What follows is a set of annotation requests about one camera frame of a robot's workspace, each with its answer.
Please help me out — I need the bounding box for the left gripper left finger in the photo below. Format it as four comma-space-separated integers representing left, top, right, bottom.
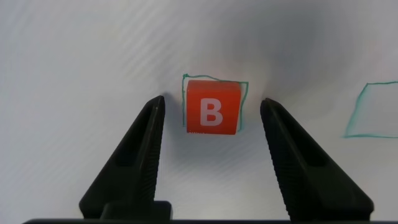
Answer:
78, 95, 172, 220

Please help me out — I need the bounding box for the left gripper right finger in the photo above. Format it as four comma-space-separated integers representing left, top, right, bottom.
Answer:
259, 97, 375, 222

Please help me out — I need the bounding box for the orange B letter block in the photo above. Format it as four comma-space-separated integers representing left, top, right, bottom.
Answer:
185, 80, 242, 136

